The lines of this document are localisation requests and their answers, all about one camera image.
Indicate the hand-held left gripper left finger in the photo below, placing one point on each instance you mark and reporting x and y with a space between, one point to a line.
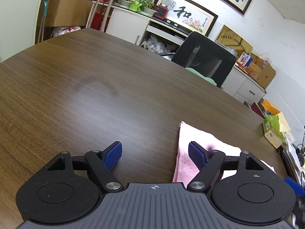
114 155

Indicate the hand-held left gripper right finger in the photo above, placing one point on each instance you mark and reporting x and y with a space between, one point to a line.
197 156

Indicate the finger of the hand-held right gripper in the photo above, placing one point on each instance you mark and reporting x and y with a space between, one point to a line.
293 184

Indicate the pink towel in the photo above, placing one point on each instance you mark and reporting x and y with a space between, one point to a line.
188 138

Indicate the dark laptop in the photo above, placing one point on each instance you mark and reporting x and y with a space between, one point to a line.
289 164

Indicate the green tissue box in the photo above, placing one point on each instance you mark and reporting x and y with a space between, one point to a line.
272 128

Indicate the green seat cushion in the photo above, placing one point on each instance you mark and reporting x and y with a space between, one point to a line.
202 75

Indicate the orange box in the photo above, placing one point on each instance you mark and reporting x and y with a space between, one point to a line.
270 106

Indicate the black office chair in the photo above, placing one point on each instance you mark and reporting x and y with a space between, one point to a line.
205 54

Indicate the open printed cardboard box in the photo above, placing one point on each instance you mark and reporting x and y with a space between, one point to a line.
264 72

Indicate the blue and white box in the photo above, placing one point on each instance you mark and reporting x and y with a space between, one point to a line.
245 59

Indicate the clear plastic bag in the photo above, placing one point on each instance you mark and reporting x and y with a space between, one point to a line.
153 44

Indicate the gold plaque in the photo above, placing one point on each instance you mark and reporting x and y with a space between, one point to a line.
234 39

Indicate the white cabinet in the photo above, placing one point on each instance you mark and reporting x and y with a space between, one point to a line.
128 26

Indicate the white and red plastic bag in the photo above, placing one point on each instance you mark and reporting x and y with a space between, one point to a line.
65 30

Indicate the red paper bag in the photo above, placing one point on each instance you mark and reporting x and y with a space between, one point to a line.
99 21

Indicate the framed calligraphy with lotus flowers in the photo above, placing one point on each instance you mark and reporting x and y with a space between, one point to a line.
190 14

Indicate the large plain cardboard box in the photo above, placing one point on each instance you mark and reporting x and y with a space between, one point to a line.
69 12

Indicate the green bag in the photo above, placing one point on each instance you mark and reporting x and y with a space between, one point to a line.
135 5

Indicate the red blender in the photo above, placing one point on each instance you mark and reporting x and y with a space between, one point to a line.
164 4

